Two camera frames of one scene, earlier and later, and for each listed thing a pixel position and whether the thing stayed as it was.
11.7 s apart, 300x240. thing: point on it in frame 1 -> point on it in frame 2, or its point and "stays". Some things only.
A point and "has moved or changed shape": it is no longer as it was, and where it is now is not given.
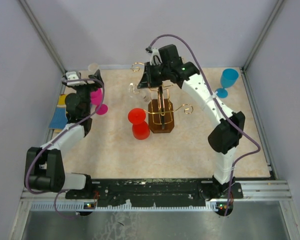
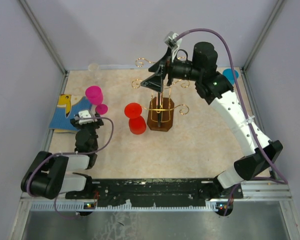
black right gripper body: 159,74 stays
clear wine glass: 93,67 stays
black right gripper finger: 145,81 -> 155,82
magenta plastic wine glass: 96,97 stays
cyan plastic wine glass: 228,78 stays
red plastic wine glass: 140,127 has moved or changed shape
